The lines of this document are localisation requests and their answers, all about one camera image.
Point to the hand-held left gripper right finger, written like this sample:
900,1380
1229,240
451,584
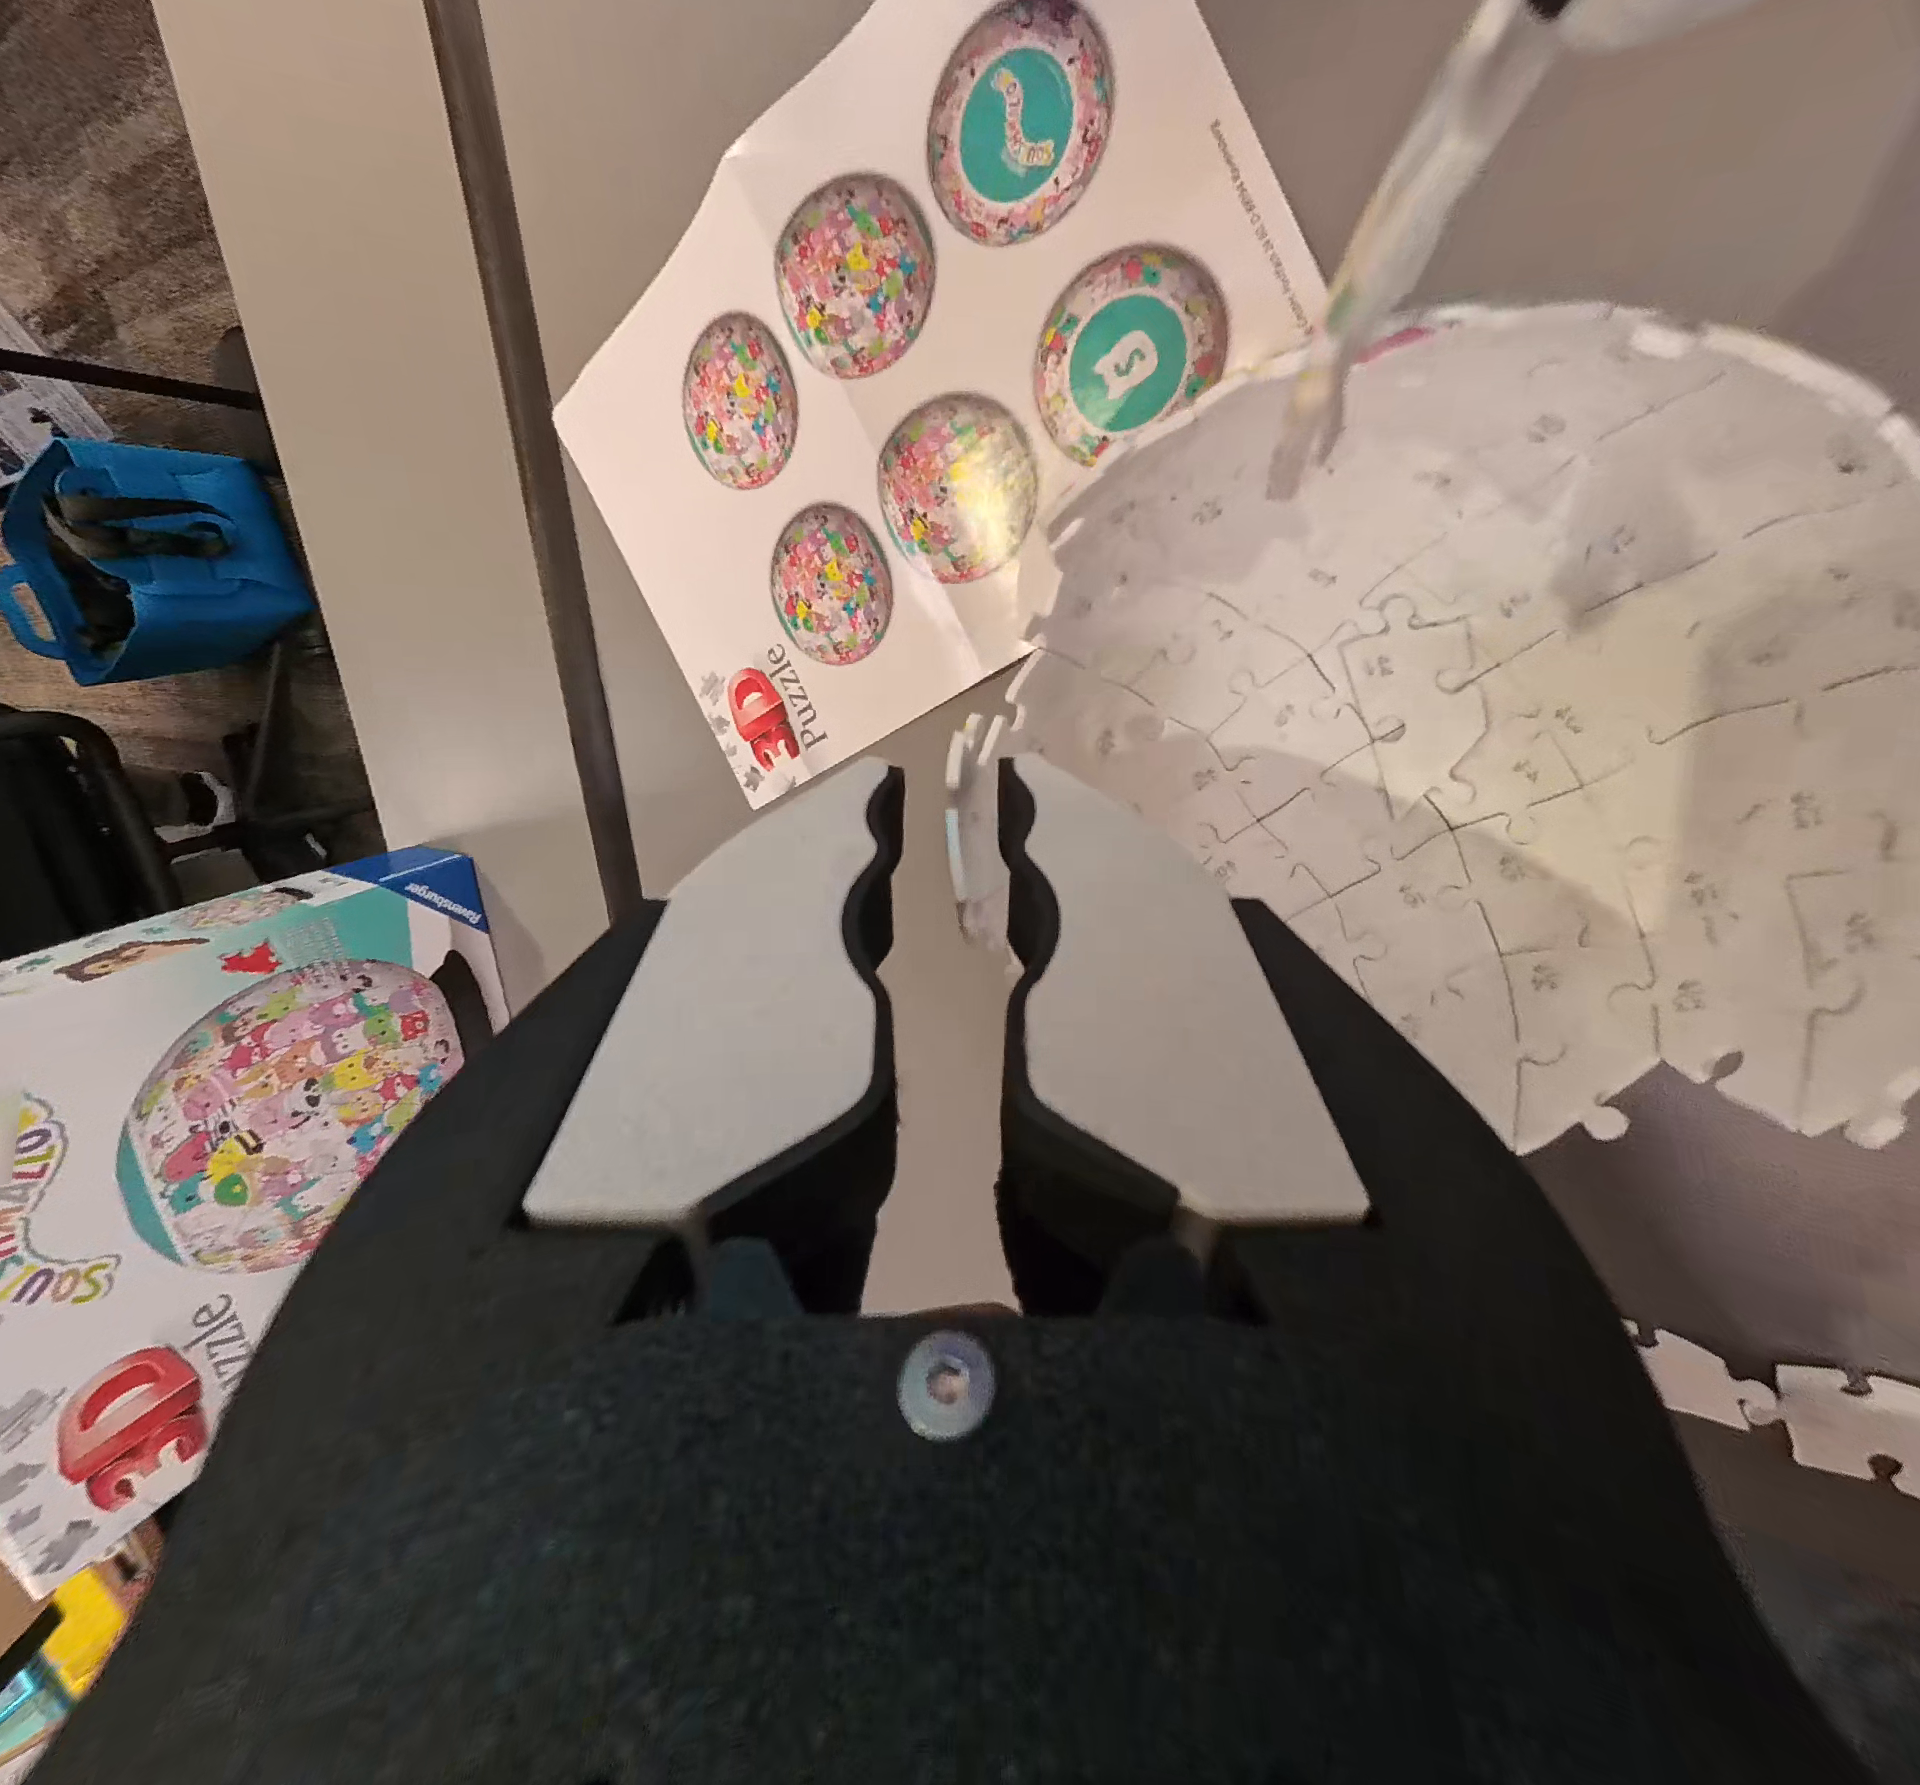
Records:
1185,1066

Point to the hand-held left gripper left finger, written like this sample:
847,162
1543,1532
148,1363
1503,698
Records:
706,1049

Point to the single white puzzle piece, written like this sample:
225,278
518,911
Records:
1410,210

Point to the partly built puzzle ball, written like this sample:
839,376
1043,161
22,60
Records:
1501,705

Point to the joined white puzzle strip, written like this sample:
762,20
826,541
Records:
1799,1408

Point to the printed puzzle box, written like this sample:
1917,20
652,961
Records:
180,1140

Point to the puzzle instruction sheet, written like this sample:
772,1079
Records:
900,495

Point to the black office chair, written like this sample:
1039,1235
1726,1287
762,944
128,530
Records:
91,825

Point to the blue bag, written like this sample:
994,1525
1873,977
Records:
164,570

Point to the black stanchion post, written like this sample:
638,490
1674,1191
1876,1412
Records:
136,383

